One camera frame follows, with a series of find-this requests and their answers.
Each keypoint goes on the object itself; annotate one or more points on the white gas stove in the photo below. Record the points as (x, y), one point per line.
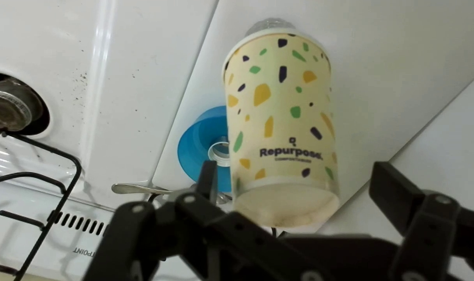
(144, 78)

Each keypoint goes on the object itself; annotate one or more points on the speckled cream paper cup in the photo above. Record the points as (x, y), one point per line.
(281, 113)

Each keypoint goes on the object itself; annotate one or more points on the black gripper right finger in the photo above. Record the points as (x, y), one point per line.
(434, 227)

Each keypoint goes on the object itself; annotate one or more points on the black stove grate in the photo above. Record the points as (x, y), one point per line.
(53, 215)

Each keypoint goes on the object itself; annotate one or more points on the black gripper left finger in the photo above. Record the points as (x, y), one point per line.
(144, 234)

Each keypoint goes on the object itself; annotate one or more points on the round stove burner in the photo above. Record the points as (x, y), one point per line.
(11, 106)

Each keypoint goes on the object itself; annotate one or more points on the small blue bowl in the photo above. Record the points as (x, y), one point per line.
(195, 145)

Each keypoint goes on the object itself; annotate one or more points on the metal spoon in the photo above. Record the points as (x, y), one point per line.
(138, 187)

